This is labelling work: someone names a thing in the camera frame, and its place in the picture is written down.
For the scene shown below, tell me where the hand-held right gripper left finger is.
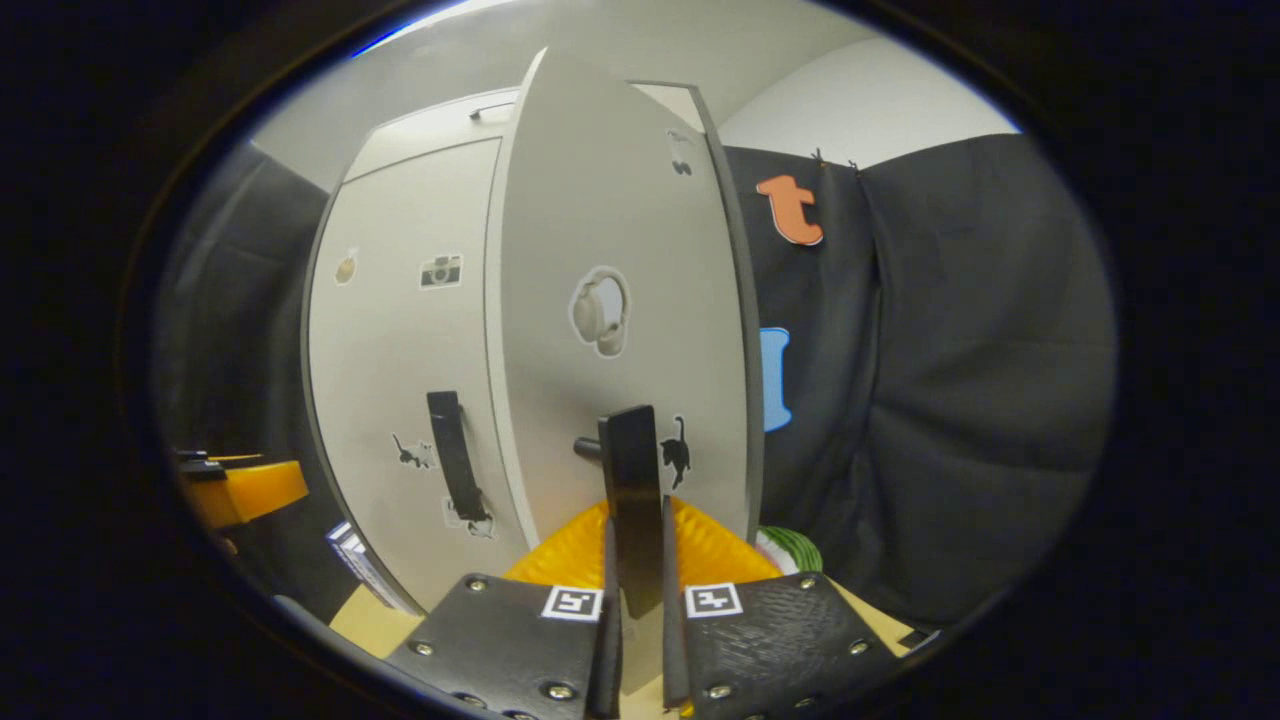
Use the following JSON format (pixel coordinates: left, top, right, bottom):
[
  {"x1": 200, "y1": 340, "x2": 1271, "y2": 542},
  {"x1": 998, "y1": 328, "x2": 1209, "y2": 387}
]
[{"x1": 385, "y1": 500, "x2": 624, "y2": 720}]

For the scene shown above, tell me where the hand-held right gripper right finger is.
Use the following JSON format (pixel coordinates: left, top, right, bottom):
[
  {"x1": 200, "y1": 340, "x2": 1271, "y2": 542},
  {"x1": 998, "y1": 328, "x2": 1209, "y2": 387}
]
[{"x1": 660, "y1": 495, "x2": 904, "y2": 720}]

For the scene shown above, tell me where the black door handle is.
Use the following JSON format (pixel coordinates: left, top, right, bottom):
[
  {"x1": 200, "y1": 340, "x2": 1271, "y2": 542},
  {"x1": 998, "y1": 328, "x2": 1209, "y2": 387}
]
[
  {"x1": 575, "y1": 405, "x2": 666, "y2": 619},
  {"x1": 427, "y1": 390, "x2": 491, "y2": 523}
]

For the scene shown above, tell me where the white cabinet door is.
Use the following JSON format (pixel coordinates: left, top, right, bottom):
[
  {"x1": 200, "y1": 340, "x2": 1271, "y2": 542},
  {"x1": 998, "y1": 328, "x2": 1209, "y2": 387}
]
[
  {"x1": 485, "y1": 48, "x2": 753, "y2": 561},
  {"x1": 305, "y1": 138, "x2": 531, "y2": 613}
]

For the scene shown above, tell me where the white double-door shoe cabinet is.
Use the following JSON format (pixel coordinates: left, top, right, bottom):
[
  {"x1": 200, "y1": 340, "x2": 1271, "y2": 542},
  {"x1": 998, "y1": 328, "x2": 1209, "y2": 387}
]
[{"x1": 300, "y1": 82, "x2": 766, "y2": 616}]

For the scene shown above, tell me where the white cabinet drawer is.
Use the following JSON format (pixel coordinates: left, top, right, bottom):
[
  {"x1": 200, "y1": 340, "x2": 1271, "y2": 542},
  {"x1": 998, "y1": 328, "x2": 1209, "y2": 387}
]
[{"x1": 343, "y1": 85, "x2": 706, "y2": 183}]

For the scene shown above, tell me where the green striped round object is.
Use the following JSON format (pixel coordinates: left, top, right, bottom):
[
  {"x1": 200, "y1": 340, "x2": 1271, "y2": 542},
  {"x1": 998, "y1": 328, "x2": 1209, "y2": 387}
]
[{"x1": 755, "y1": 527, "x2": 824, "y2": 576}]

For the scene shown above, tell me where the blue white printed box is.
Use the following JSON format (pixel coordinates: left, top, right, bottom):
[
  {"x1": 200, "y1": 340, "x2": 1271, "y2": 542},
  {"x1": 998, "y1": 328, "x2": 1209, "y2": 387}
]
[{"x1": 325, "y1": 520, "x2": 421, "y2": 616}]

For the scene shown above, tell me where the black backdrop cloth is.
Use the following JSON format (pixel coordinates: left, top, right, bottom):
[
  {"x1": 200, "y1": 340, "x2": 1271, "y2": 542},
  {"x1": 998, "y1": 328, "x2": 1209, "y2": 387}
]
[
  {"x1": 720, "y1": 133, "x2": 1116, "y2": 631},
  {"x1": 155, "y1": 140, "x2": 331, "y2": 621}
]

